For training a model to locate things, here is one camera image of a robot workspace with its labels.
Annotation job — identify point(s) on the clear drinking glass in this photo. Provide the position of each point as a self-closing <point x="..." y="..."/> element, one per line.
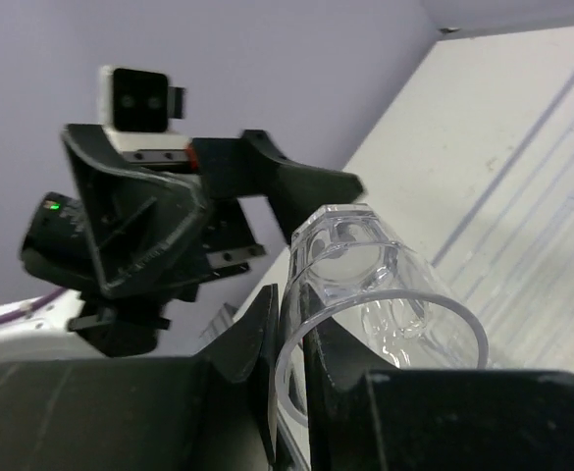
<point x="347" y="266"/>

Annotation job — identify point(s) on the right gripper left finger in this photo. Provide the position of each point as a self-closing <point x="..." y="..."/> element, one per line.
<point x="215" y="410"/>

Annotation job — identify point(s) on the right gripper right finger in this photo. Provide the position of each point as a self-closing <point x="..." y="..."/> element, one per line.
<point x="365" y="414"/>

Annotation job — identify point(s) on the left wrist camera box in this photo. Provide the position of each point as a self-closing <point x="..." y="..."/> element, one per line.
<point x="136" y="107"/>

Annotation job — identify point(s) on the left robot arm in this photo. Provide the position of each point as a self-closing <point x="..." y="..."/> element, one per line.
<point x="76" y="320"/>

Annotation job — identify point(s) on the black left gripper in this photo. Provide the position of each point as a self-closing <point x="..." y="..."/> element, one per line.
<point x="151" y="232"/>

